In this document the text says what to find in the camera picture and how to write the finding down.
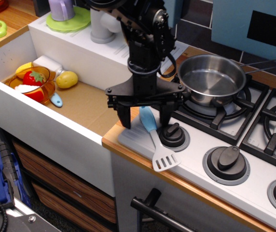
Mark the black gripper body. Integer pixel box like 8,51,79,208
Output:
105,74,185,111

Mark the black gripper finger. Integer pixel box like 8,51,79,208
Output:
159,101,176,126
117,105,131,129

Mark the blue handled grey spatula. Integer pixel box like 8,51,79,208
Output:
139,106,181,172

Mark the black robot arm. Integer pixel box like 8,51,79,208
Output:
86,0,185,129

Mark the stainless steel pan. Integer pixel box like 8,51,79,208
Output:
178,54,276,107

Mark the black left stove knob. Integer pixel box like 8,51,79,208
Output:
157,123,190,152

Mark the black left burner grate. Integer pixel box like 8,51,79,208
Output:
172,75,269,145

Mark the black burner grate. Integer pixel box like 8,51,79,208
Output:
240,89,276,166
172,75,269,145

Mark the yellow toy potato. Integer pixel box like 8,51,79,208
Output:
55,71,78,89

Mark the grey toy faucet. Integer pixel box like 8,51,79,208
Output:
90,9,122,44

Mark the white toy sink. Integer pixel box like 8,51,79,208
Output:
0,16,131,196

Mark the black middle stove knob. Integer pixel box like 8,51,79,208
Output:
203,145,250,186

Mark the grey stove top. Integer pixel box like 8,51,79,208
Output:
112,88,276,232

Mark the orange transparent bowl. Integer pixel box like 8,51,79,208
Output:
4,66,55,103

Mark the green plastic plate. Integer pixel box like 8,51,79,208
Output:
46,6,91,32

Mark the white salt shaker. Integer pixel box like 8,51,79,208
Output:
32,55,66,76

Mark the red toy strawberry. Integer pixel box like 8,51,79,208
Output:
23,71,46,87

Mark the upper wooden drawer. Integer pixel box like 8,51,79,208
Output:
12,139,117,225

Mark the wooden drawer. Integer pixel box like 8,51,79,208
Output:
31,182,117,232
12,139,117,225

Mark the yellow toy corn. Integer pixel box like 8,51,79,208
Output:
15,62,34,79

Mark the black right burner grate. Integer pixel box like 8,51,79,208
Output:
240,89,276,166

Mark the lower wooden drawer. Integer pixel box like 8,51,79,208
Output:
31,182,117,232

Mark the purple plastic cup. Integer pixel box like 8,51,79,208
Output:
48,0,75,21

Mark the light blue microwave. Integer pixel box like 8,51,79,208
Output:
211,0,276,58

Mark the blue clamp tool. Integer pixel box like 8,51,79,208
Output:
0,142,31,209

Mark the blue utensil handle in sink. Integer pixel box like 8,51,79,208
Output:
50,92,63,108

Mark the black oven door handle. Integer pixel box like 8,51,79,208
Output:
130,188,194,232

